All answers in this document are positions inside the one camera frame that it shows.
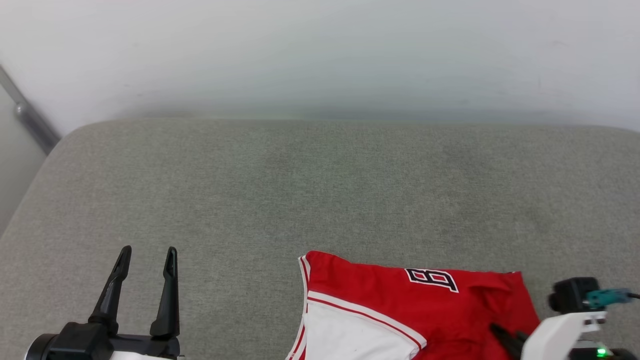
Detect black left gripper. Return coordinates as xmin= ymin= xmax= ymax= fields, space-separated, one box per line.
xmin=25 ymin=245 xmax=182 ymax=360

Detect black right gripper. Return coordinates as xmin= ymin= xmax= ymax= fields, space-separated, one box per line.
xmin=489 ymin=323 xmax=640 ymax=360

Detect red basketball jersey white sleeves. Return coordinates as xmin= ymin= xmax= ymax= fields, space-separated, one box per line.
xmin=286 ymin=250 xmax=542 ymax=360

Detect grey fabric sofa seat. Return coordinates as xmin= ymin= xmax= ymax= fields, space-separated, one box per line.
xmin=0 ymin=117 xmax=640 ymax=360

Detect grey metal rail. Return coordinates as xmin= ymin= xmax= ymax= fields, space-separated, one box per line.
xmin=0 ymin=64 xmax=62 ymax=155

